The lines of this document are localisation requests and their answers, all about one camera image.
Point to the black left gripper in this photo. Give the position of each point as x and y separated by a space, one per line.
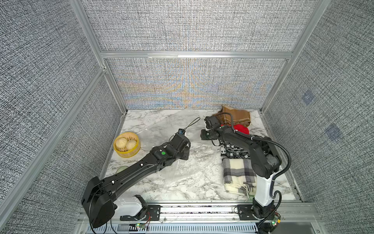
186 155

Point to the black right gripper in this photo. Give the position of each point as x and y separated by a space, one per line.
202 134

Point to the black white knitted scarf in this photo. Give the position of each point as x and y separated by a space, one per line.
231 151

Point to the brown fringed scarf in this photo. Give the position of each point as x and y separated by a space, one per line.
227 115

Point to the red knitted scarf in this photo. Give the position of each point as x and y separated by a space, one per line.
238 128

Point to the clear plastic vacuum bag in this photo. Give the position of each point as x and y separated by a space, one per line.
204 154

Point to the cream grey plaid scarf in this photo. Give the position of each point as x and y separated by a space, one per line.
239 177

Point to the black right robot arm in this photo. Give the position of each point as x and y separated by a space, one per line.
269 160

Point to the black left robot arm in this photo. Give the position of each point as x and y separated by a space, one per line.
100 194

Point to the right white steamed bun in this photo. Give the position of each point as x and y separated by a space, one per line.
131 144

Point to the white steamed bun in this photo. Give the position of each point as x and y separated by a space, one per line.
121 144
131 144

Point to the yellow-rimmed bamboo steamer basket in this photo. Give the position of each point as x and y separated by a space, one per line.
130 153

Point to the left white steamed bun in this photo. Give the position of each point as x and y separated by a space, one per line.
121 144

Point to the green glass bowl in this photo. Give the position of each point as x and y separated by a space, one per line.
120 169

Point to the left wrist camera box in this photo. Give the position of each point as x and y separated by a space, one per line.
180 137

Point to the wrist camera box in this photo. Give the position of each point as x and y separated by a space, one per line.
212 123
180 137

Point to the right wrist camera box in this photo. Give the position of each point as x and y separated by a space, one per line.
212 123

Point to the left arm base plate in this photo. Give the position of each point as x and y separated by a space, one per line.
149 213

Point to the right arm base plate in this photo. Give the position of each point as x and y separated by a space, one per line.
248 212

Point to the aluminium front rail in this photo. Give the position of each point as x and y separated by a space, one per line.
289 210

